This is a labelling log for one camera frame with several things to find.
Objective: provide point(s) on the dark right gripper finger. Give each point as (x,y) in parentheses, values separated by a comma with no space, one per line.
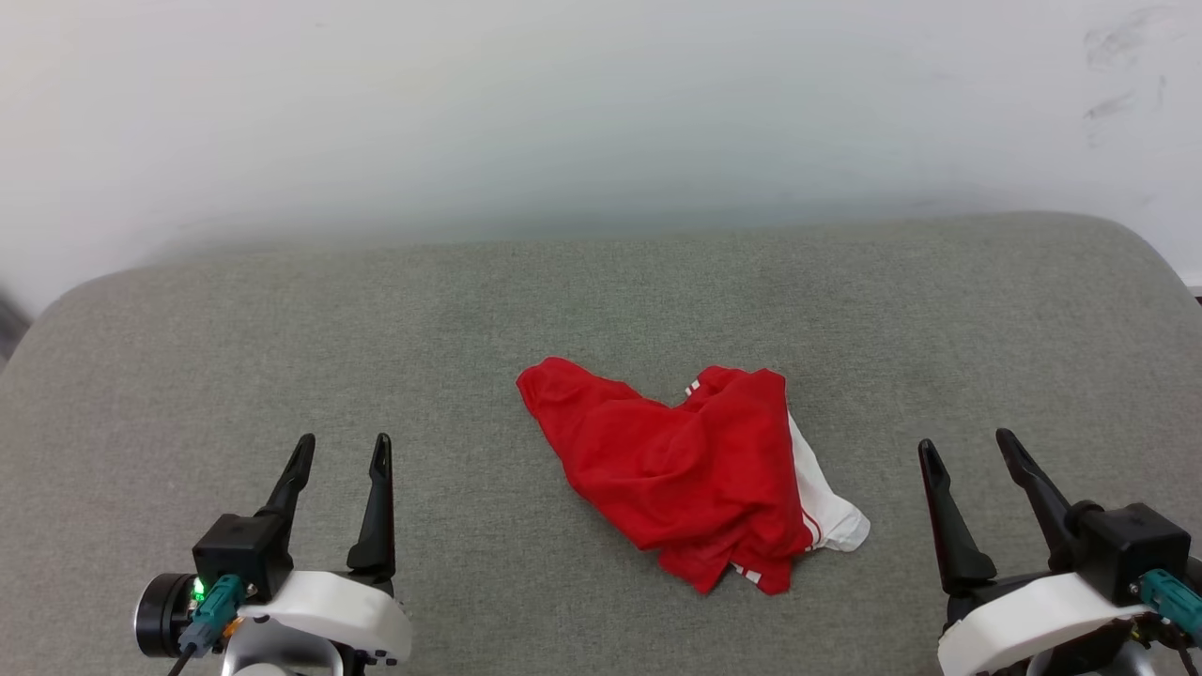
(953,526)
(1042,488)

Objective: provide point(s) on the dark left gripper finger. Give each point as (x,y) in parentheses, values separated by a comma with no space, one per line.
(297,469)
(378,516)

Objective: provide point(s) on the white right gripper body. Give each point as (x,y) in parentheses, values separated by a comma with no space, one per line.
(1042,615)

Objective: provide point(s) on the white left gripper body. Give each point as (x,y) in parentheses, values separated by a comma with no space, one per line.
(329,610)

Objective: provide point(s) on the red and white shirt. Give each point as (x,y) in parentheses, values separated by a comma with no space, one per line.
(676,469)

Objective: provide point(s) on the white and grey left arm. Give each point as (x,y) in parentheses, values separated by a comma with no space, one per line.
(161,615)

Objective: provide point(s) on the grey fabric sofa cushion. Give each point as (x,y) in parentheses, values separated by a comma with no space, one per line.
(601,300)

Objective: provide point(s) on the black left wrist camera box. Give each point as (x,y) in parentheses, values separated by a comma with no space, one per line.
(246,549)

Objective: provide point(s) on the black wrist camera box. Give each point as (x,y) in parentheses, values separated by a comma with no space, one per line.
(1132,549)
(246,549)

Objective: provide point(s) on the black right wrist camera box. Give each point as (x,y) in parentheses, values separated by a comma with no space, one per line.
(1132,549)

